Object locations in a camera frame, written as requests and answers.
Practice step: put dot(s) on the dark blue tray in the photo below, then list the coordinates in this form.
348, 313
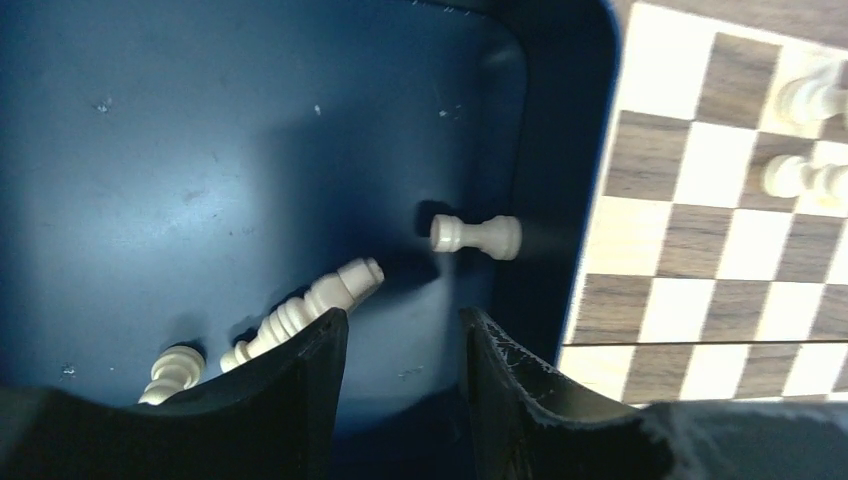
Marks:
173, 171

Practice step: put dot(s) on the light pawn in tray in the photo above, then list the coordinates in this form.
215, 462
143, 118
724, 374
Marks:
500, 237

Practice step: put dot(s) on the wooden chess board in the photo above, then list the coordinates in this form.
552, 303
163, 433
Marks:
694, 284

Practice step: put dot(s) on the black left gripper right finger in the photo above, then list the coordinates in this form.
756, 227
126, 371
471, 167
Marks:
529, 421

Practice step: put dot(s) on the light wooden pawn on board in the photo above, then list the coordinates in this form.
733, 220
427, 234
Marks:
791, 176

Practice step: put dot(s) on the light piece lying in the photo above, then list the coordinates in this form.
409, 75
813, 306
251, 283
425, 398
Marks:
177, 369
345, 289

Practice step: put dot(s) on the light piece lying middle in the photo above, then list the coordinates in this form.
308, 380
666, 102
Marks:
345, 289

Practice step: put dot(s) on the light piece lying left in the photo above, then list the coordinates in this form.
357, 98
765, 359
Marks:
177, 369

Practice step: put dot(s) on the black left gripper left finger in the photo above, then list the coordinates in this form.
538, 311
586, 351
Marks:
272, 418

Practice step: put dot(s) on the light wooden tall piece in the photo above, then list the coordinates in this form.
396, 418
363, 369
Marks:
814, 97

